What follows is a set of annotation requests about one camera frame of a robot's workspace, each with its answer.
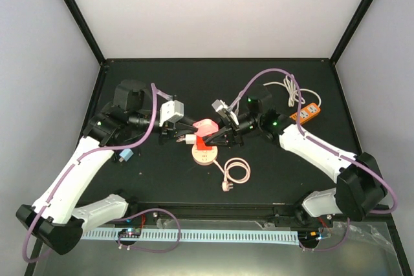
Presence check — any pink plug adapter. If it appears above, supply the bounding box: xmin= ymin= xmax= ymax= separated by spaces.
xmin=193 ymin=119 xmax=219 ymax=137

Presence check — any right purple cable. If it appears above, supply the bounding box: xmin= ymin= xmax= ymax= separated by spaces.
xmin=231 ymin=68 xmax=399 ymax=253

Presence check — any right black frame post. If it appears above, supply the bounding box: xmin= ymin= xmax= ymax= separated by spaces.
xmin=330 ymin=0 xmax=374 ymax=65

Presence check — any light blue cable duct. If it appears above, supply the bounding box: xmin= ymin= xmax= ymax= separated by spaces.
xmin=82 ymin=228 xmax=299 ymax=246

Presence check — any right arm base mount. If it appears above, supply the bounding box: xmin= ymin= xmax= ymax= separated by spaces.
xmin=273 ymin=205 xmax=333 ymax=229

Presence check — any left black frame post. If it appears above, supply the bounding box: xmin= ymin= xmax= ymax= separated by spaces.
xmin=63 ymin=0 xmax=105 ymax=65

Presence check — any black frame post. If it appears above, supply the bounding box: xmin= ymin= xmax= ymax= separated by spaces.
xmin=330 ymin=0 xmax=374 ymax=65
xmin=63 ymin=0 xmax=105 ymax=65

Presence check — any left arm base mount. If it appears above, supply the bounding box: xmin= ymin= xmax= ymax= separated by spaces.
xmin=107 ymin=207 xmax=163 ymax=224

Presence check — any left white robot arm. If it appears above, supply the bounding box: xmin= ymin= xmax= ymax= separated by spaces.
xmin=16 ymin=80 xmax=196 ymax=262

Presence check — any red plug adapter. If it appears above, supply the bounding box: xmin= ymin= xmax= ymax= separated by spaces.
xmin=195 ymin=136 xmax=212 ymax=151

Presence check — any light blue plug adapter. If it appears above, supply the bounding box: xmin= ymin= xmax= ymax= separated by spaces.
xmin=118 ymin=149 xmax=133 ymax=162

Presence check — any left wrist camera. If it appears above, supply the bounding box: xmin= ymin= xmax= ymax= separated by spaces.
xmin=159 ymin=100 xmax=184 ymax=127

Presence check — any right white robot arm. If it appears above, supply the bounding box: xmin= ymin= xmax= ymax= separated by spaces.
xmin=179 ymin=85 xmax=390 ymax=226

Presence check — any pink round power strip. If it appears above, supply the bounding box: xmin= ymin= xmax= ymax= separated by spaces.
xmin=191 ymin=145 xmax=251 ymax=192

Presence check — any white power strip cable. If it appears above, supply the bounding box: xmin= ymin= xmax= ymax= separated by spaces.
xmin=263 ymin=74 xmax=323 ymax=107

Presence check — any orange power strip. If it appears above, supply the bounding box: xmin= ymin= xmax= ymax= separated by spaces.
xmin=290 ymin=103 xmax=321 ymax=125

